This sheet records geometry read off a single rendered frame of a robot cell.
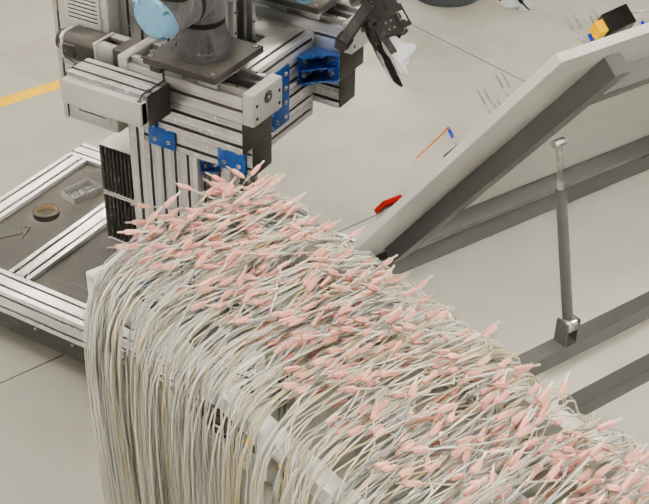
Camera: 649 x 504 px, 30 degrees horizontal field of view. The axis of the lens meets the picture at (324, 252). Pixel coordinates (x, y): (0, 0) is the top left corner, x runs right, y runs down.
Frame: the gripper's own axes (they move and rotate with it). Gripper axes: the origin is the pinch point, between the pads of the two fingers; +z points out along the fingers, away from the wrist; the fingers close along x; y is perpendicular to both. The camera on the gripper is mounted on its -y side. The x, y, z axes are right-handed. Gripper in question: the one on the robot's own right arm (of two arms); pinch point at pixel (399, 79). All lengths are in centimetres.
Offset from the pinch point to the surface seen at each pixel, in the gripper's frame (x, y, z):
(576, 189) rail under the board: 62, 44, 38
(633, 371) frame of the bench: 13, 18, 79
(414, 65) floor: 296, 89, -48
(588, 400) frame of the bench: 7, 4, 79
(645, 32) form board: -53, 27, 20
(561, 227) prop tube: -22.3, 7.8, 43.3
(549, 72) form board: -58, 7, 19
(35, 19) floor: 343, -53, -161
